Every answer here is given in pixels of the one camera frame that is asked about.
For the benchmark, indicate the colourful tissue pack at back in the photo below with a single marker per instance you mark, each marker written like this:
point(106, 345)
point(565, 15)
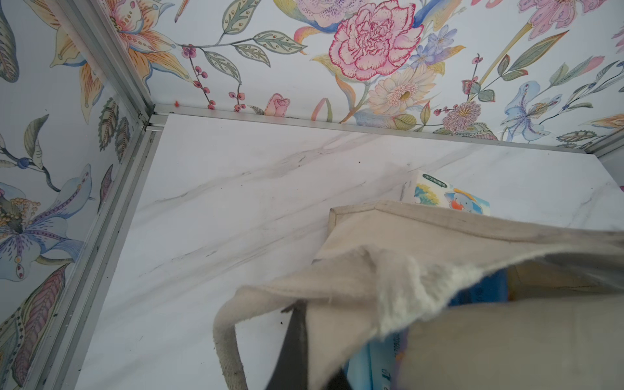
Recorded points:
point(428, 190)

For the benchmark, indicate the blue tissue pack edge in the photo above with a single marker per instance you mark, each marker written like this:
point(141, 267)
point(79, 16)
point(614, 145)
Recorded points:
point(376, 364)

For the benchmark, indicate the cream canvas tote bag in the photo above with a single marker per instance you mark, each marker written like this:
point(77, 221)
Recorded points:
point(391, 265)

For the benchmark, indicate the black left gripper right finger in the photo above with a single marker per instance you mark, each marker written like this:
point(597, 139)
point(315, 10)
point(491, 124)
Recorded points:
point(339, 381)

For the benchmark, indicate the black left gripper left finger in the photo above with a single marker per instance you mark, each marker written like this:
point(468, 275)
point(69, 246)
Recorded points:
point(291, 371)

